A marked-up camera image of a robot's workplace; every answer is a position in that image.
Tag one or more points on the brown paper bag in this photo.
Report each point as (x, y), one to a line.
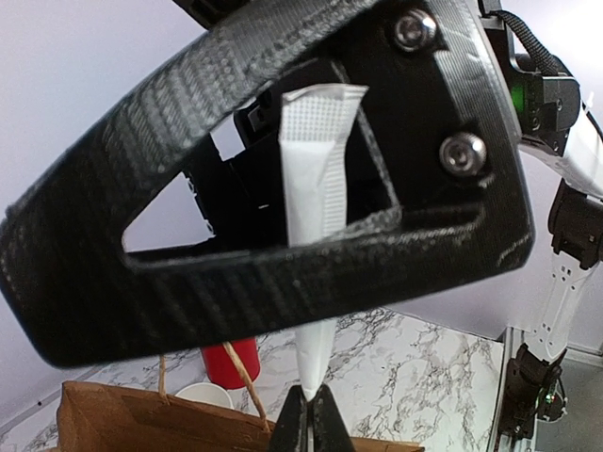
(99, 417)

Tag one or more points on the stacked black paper cups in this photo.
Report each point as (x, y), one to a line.
(208, 393)

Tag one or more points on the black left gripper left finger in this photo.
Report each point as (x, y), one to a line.
(290, 433)

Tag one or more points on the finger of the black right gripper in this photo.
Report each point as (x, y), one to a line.
(137, 241)

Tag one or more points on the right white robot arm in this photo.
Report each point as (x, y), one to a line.
(558, 129)

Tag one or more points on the red cylindrical holder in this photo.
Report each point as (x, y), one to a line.
(220, 368)

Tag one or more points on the white stirrer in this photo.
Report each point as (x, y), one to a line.
(316, 123)

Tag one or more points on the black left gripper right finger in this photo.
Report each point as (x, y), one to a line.
(329, 433)

